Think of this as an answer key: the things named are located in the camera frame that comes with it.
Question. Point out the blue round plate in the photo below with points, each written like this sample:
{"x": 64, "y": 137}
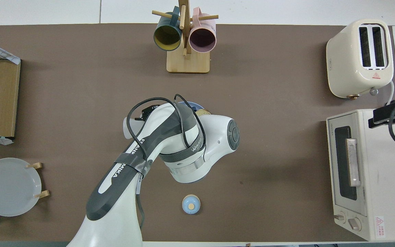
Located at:
{"x": 190, "y": 104}

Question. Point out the cream two-slot toaster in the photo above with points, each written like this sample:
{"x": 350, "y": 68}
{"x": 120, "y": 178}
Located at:
{"x": 348, "y": 61}

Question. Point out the dark teal mug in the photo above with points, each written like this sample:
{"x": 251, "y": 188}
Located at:
{"x": 167, "y": 37}

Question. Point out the pink mug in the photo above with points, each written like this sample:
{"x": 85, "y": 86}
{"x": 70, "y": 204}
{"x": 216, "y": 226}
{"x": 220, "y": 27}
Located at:
{"x": 202, "y": 39}

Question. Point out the white toaster oven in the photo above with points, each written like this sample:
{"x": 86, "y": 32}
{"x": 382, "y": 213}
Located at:
{"x": 382, "y": 178}

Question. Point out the wooden mug tree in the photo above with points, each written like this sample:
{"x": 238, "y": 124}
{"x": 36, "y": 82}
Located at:
{"x": 187, "y": 63}

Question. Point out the wooden plate rack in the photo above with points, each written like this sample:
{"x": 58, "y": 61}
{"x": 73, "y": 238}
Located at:
{"x": 43, "y": 194}

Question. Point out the grey round plate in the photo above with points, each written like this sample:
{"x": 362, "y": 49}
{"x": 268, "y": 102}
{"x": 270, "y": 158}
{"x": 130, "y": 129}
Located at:
{"x": 9, "y": 187}

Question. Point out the small blue call bell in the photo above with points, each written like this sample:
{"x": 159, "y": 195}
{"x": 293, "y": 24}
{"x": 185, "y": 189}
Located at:
{"x": 191, "y": 205}

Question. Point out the brown table mat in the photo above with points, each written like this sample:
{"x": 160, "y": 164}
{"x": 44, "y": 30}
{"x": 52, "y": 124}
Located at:
{"x": 81, "y": 85}

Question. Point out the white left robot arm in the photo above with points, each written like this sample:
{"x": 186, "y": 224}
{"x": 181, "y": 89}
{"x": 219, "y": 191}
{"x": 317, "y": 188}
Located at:
{"x": 115, "y": 192}

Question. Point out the toasted bread slice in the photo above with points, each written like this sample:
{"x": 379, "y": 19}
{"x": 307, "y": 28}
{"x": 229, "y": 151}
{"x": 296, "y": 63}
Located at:
{"x": 204, "y": 112}

